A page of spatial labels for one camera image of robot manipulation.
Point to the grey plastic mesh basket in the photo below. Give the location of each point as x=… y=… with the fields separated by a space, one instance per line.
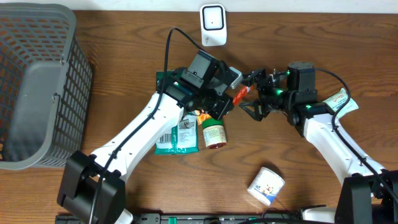
x=45 y=86

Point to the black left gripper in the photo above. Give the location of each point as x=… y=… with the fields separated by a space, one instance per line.
x=226 y=105

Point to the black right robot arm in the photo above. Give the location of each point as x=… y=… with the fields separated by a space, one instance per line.
x=369 y=190

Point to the small orange carton box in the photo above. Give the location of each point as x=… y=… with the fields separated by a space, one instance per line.
x=201 y=116

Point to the white blue labelled jar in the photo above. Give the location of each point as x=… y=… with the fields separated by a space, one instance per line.
x=266 y=186

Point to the white red package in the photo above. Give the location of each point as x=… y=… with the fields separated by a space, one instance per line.
x=181 y=139

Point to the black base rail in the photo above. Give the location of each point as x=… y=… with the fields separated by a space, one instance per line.
x=155 y=218

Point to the teal white snack packet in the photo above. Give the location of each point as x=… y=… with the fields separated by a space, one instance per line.
x=337 y=100

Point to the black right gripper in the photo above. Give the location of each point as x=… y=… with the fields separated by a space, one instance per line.
x=266 y=82

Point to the red coffee stick sachet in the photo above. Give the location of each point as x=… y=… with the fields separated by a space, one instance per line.
x=241 y=93

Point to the green lid white jar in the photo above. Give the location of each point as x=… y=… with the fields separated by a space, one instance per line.
x=214 y=134

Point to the white barcode scanner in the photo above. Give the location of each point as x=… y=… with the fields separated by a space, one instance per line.
x=213 y=25

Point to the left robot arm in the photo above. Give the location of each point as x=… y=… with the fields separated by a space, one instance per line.
x=93 y=187

